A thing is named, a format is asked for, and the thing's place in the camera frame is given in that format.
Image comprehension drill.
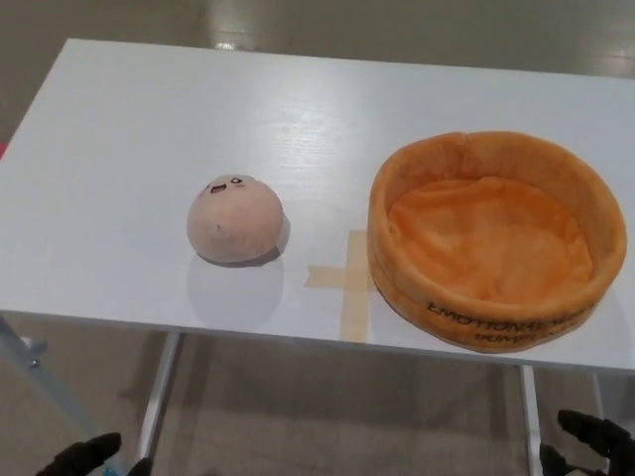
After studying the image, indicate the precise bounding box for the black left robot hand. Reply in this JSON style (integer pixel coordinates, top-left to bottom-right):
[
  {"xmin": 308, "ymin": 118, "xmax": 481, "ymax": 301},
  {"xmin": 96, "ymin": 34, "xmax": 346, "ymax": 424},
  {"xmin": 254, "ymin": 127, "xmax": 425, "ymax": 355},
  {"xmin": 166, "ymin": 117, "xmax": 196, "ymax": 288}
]
[{"xmin": 40, "ymin": 431, "xmax": 154, "ymax": 476}]

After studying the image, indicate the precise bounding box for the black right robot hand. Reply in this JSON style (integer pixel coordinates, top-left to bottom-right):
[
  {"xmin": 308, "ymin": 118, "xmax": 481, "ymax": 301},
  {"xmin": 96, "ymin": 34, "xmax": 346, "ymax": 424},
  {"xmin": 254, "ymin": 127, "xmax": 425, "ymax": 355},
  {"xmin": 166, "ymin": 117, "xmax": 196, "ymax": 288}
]
[{"xmin": 539, "ymin": 409, "xmax": 635, "ymax": 476}]

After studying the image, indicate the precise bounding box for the pink round plush toy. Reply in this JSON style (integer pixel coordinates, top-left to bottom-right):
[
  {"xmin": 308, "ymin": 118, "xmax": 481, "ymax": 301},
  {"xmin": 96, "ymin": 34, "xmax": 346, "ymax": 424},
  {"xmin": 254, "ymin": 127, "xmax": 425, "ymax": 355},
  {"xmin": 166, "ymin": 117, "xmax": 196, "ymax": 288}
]
[{"xmin": 187, "ymin": 169, "xmax": 285, "ymax": 264}]

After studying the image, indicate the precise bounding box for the orange plush round plate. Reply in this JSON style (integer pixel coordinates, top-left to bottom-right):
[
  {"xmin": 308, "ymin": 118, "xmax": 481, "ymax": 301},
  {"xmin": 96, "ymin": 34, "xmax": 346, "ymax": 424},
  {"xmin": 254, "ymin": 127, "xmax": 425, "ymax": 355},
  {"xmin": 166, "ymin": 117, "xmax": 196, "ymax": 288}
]
[{"xmin": 367, "ymin": 129, "xmax": 623, "ymax": 355}]

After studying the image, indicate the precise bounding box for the white metal table leg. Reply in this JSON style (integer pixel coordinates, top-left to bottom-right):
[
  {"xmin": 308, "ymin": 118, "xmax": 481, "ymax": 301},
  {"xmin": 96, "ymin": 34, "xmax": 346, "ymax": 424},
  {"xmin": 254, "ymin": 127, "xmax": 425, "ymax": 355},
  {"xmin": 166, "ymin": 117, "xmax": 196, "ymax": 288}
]
[
  {"xmin": 520, "ymin": 365, "xmax": 543, "ymax": 476},
  {"xmin": 134, "ymin": 330, "xmax": 182, "ymax": 467}
]

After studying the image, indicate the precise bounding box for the light blue metal stand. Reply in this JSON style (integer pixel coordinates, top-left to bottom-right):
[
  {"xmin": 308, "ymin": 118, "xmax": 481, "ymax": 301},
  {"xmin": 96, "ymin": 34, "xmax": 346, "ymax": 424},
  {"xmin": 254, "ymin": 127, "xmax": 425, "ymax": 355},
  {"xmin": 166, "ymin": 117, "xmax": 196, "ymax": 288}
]
[{"xmin": 0, "ymin": 313, "xmax": 120, "ymax": 476}]

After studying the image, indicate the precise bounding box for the beige masking tape cross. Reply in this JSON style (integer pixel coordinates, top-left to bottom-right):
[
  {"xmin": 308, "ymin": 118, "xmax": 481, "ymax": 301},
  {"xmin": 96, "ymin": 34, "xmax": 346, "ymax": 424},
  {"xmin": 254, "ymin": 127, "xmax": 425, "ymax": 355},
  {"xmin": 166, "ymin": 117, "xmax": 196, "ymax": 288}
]
[{"xmin": 307, "ymin": 229, "xmax": 379, "ymax": 344}]

